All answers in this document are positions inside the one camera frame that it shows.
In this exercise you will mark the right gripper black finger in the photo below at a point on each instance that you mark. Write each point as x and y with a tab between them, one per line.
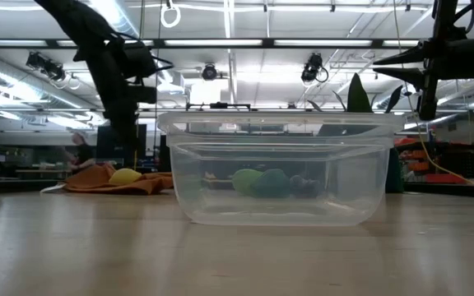
410	76
410	55

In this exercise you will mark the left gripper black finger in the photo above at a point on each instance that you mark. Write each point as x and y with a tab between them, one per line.
130	130
114	130

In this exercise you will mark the yellow toy lemon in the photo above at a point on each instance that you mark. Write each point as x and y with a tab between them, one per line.
124	177

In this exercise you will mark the light green oval toy fruit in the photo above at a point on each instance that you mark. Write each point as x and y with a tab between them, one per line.
243	181

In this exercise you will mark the dark green toy bell pepper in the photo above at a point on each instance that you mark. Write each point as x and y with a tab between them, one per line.
272	185

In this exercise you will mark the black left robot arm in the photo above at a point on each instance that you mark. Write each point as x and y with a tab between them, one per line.
76	16

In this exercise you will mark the clear plastic tupperware container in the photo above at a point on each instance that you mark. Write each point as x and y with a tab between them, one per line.
278	214

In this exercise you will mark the black background monitor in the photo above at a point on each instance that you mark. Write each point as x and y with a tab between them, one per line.
100	148

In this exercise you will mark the person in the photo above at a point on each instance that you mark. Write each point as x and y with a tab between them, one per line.
84	152

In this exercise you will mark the orange folded cloth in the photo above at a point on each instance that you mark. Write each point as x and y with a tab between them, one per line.
93	181

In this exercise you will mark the green leafy plant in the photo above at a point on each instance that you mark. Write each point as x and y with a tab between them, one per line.
358	94

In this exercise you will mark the black mounted device cluster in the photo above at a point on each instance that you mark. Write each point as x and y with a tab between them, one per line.
45	66

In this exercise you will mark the teal potted plant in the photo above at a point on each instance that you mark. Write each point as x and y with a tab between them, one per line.
395	172

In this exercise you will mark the red storage bins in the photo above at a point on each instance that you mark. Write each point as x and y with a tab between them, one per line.
442	178

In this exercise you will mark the black rig light bar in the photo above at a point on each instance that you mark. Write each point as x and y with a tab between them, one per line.
268	42

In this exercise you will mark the purple toy eggplant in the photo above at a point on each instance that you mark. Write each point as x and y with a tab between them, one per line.
305	187

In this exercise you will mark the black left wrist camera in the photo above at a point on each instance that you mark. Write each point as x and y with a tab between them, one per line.
138	59

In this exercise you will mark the black round overhead camera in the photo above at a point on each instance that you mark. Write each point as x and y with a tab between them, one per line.
209	72

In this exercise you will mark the black aluminium table frame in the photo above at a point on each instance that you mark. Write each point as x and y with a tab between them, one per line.
447	190

